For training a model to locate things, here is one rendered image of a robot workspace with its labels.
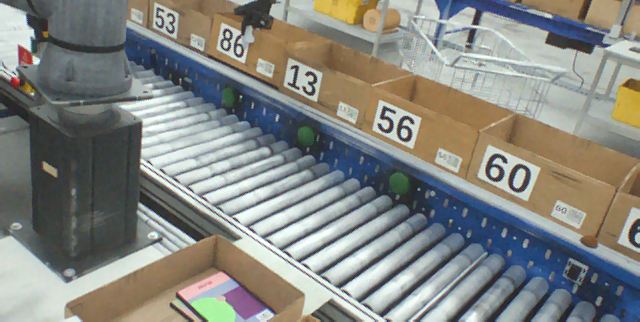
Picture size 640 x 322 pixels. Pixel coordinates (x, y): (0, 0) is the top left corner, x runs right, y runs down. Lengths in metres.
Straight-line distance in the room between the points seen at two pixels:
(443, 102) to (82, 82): 1.29
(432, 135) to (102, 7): 1.05
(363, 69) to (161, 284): 1.26
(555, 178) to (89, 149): 1.19
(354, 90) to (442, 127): 0.34
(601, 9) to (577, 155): 4.10
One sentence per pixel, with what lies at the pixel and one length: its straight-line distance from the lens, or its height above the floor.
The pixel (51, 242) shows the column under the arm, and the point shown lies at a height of 0.77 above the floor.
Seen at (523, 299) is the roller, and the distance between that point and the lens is 1.66.
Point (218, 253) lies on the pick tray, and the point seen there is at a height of 0.80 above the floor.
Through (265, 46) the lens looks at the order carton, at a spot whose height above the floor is 1.03.
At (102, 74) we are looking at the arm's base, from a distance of 1.29.
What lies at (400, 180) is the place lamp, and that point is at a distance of 1.86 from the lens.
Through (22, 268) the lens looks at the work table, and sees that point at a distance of 1.49.
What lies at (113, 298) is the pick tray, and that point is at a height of 0.81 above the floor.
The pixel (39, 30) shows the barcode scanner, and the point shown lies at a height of 1.03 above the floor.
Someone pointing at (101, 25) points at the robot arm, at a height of 1.30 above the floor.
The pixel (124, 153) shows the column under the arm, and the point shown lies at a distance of 1.40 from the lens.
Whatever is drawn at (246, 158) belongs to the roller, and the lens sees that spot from 1.99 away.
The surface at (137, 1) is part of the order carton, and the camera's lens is 2.78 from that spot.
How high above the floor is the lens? 1.66
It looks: 24 degrees down
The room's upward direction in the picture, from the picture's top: 11 degrees clockwise
